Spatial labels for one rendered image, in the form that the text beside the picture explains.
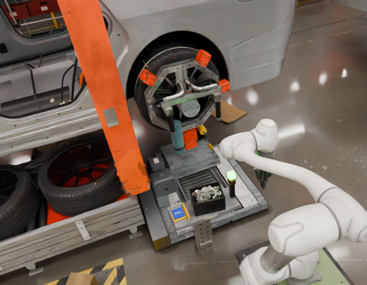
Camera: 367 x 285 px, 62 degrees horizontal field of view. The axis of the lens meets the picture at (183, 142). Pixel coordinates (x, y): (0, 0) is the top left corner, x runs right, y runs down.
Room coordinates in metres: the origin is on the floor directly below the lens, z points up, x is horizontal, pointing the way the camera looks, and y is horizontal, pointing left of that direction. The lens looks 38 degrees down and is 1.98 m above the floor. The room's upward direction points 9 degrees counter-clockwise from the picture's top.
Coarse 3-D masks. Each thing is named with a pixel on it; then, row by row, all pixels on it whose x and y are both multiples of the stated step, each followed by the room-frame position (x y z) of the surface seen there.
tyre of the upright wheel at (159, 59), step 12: (156, 48) 2.17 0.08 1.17; (168, 48) 2.10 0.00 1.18; (180, 48) 2.08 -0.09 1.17; (192, 48) 2.12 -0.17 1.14; (144, 60) 2.10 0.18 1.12; (156, 60) 1.99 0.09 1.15; (168, 60) 1.99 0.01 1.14; (180, 60) 2.01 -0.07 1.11; (156, 72) 1.97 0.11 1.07; (216, 72) 2.07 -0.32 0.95; (132, 84) 2.09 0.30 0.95; (144, 84) 1.95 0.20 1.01; (144, 108) 1.94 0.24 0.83
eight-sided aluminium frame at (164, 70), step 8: (168, 64) 1.96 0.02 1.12; (176, 64) 1.94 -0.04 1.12; (184, 64) 1.93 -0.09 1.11; (192, 64) 1.94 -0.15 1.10; (160, 72) 1.91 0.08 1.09; (168, 72) 1.90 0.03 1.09; (208, 72) 1.97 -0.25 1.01; (160, 80) 1.89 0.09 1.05; (216, 80) 1.98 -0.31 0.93; (152, 88) 1.88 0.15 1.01; (144, 96) 1.91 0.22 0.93; (152, 104) 1.87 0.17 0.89; (208, 104) 2.02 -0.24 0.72; (152, 112) 1.87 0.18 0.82; (208, 112) 1.97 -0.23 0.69; (152, 120) 1.86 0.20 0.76; (160, 120) 1.89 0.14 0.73; (192, 120) 1.98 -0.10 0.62; (200, 120) 1.95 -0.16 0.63; (168, 128) 1.89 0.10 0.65; (184, 128) 1.92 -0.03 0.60
